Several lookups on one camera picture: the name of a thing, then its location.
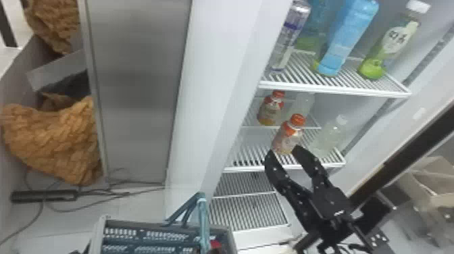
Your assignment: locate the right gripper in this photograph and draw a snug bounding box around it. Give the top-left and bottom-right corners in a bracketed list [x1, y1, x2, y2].
[264, 145, 356, 243]

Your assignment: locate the orange bottle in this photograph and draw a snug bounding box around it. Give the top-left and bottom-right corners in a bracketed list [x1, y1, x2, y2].
[256, 90, 286, 127]
[271, 113, 307, 156]

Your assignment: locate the clear bottle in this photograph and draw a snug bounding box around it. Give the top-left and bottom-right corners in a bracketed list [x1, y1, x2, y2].
[311, 113, 351, 157]
[286, 93, 316, 122]

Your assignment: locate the fridge door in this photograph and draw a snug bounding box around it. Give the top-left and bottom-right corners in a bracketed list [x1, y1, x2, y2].
[331, 26, 454, 249]

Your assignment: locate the white fridge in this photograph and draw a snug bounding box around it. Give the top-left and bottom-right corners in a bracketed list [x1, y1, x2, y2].
[78, 0, 454, 254]

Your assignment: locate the silver can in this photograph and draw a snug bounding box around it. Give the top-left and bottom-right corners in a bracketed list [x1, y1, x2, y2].
[268, 0, 312, 72]

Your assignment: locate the blue bottle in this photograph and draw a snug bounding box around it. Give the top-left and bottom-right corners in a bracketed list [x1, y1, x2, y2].
[316, 0, 380, 78]

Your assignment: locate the green bottle white cap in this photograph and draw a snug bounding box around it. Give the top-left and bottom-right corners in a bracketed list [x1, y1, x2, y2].
[357, 0, 432, 80]

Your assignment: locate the blue basket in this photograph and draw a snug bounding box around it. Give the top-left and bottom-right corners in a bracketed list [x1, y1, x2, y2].
[89, 191, 239, 254]

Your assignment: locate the black power strip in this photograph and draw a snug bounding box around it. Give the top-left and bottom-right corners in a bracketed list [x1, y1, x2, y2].
[10, 188, 80, 205]

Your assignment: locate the grey cable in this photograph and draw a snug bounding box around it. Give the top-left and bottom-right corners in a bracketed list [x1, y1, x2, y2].
[0, 201, 46, 247]
[46, 168, 166, 213]

